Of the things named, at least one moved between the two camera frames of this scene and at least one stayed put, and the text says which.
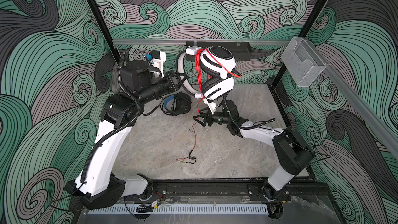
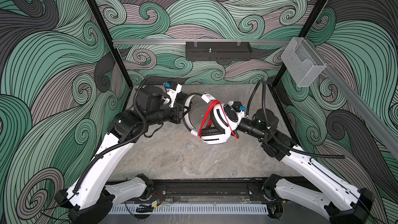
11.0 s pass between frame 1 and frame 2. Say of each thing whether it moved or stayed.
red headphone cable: moved
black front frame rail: stayed
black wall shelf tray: stayed
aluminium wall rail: stayed
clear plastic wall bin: stayed
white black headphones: moved
